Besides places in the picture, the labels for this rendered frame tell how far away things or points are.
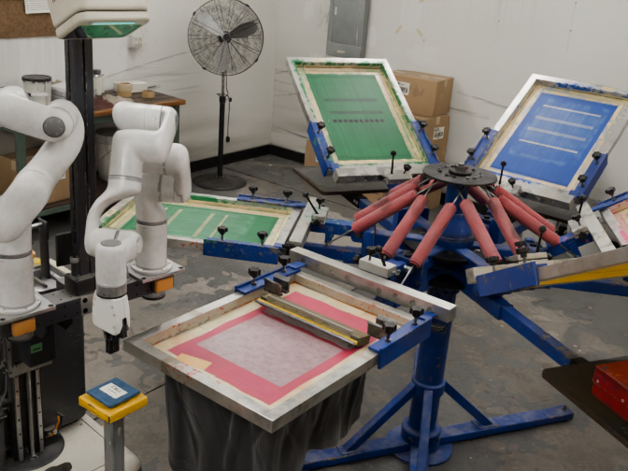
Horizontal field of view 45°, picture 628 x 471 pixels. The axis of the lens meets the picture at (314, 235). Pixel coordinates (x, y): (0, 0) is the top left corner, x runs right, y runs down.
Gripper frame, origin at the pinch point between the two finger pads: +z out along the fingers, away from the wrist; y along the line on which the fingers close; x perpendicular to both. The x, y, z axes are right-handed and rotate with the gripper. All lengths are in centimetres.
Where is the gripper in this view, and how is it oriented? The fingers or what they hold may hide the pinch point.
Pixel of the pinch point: (112, 345)
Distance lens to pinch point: 208.3
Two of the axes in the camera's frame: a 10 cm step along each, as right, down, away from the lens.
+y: 7.8, 2.8, -5.6
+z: -0.8, 9.3, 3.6
